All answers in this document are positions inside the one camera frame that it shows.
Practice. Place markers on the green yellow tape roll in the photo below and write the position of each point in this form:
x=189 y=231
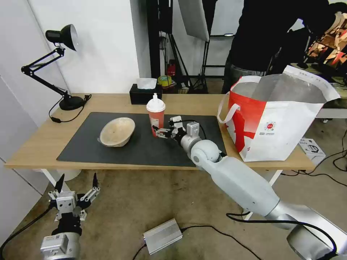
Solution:
x=164 y=80

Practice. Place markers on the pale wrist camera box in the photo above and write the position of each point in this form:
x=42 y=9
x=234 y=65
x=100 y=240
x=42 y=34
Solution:
x=66 y=202
x=176 y=120

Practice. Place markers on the white tissue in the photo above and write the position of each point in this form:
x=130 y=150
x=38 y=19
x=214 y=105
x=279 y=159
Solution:
x=146 y=83

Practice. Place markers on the red paper cup white lid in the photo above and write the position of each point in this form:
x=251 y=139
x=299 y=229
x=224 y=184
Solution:
x=156 y=113

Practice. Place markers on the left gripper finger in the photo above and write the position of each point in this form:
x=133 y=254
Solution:
x=57 y=187
x=94 y=187

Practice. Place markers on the beige paper bowl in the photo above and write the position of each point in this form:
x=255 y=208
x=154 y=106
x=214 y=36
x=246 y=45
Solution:
x=116 y=132

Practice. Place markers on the red canister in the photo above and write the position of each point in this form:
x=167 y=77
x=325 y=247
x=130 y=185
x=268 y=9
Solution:
x=171 y=69

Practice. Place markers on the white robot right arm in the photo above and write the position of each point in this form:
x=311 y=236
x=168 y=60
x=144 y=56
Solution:
x=238 y=184

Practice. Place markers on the red white takeout bag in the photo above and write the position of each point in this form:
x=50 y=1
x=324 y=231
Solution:
x=284 y=127

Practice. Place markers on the small white printed box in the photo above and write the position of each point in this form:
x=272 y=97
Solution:
x=311 y=149

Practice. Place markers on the black desk mat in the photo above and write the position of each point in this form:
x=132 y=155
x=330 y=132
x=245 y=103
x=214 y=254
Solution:
x=141 y=151

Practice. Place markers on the black desk lamp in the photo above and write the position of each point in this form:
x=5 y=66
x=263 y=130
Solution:
x=67 y=35

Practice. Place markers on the black tissue box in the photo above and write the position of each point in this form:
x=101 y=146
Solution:
x=141 y=96

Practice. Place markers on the white softbox reflector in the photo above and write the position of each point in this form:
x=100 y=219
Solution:
x=193 y=19

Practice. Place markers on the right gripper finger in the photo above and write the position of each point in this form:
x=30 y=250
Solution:
x=164 y=135
x=162 y=130

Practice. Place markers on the silver power supply box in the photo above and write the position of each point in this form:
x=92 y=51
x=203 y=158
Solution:
x=162 y=236

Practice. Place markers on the black light stand tripod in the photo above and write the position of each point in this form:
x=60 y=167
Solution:
x=176 y=54

